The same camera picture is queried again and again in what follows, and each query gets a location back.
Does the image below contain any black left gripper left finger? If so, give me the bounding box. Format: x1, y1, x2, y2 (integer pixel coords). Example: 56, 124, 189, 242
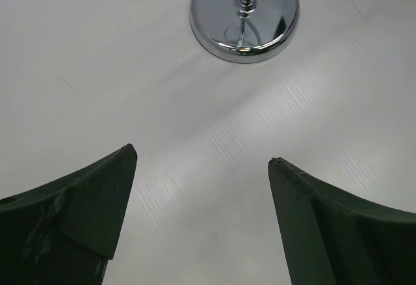
1, 144, 137, 284

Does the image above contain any chrome wine glass rack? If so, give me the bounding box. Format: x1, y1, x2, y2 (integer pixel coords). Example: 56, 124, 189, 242
189, 0, 300, 64

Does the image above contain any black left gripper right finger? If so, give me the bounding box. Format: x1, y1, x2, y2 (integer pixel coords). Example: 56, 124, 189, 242
268, 158, 415, 284

